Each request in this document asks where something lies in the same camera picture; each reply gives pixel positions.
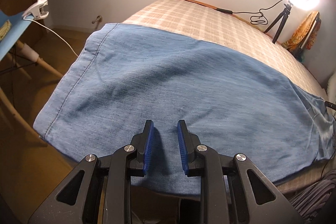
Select folded silver tripod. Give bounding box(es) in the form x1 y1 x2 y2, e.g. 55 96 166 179
295 11 321 58

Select orange patterned cloth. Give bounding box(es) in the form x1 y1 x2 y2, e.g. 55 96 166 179
281 16 308 52

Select green white striped pillow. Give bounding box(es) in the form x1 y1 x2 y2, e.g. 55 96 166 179
327 73 336 103

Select orange bed sheet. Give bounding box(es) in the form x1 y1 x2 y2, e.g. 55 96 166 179
183 0 262 31

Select ring light black cable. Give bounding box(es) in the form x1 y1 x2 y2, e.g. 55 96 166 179
215 0 287 26

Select blue denim pants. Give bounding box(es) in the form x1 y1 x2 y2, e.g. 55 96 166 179
34 24 335 196

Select white clip-on desk lamp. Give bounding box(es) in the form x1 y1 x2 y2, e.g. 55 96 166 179
22 0 49 20

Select blue plastic chair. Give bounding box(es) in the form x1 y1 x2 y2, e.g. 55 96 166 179
1 12 63 147

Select metal door stopper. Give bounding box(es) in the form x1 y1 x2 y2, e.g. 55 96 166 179
92 15 102 24

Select checkered beige bed blanket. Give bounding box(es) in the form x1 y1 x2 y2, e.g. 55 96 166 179
121 0 328 194

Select yellow striped folded cloth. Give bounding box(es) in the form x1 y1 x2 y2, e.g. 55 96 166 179
0 20 12 41

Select white lamp cable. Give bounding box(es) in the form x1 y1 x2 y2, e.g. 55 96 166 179
23 16 79 57

